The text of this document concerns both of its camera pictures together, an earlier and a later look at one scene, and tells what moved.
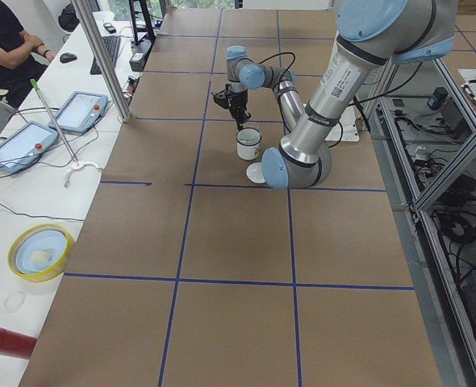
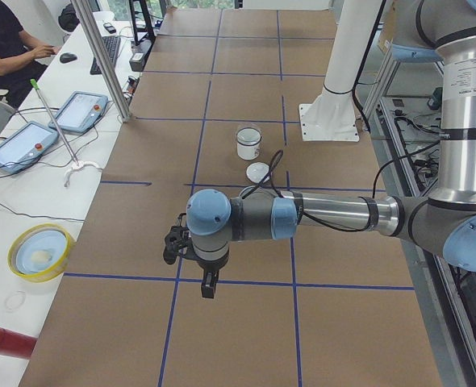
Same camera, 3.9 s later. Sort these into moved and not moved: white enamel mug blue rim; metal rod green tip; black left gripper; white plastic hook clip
Moved: black left gripper
Not moved: metal rod green tip; white enamel mug blue rim; white plastic hook clip
